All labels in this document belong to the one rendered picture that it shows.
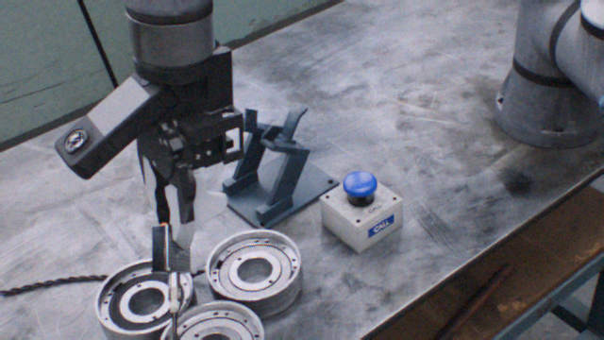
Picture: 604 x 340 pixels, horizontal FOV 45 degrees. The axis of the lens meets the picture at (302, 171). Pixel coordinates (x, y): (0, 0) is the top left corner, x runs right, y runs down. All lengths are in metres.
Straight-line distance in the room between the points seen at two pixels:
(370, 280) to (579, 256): 0.49
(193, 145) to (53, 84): 1.79
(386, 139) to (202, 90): 0.39
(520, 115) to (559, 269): 0.30
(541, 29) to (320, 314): 0.43
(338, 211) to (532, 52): 0.32
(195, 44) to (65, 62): 1.83
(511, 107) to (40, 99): 1.75
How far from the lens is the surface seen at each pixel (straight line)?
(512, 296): 1.16
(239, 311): 0.77
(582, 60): 0.87
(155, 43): 0.63
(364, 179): 0.84
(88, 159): 0.66
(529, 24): 0.96
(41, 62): 2.43
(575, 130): 1.01
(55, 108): 2.50
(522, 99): 1.01
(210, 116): 0.69
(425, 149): 1.00
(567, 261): 1.22
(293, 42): 1.26
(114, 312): 0.81
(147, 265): 0.84
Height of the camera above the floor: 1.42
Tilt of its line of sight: 39 degrees down
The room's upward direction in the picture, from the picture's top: 6 degrees counter-clockwise
